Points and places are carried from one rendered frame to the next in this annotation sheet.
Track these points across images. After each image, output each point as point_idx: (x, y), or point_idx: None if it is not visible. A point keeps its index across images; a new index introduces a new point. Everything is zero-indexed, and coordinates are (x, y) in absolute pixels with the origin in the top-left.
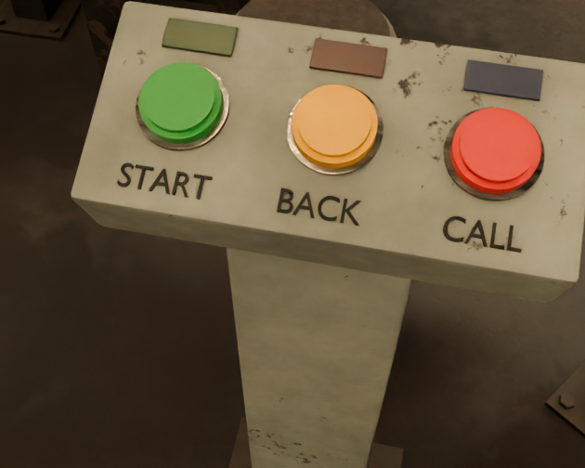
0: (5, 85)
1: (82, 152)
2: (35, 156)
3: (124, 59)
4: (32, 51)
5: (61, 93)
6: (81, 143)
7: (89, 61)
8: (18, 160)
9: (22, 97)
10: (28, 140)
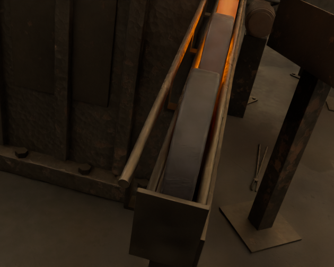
0: (243, 135)
1: (265, 123)
2: (270, 131)
3: None
4: (225, 130)
5: (243, 125)
6: (262, 123)
7: (227, 119)
8: (273, 134)
9: (247, 132)
10: (264, 132)
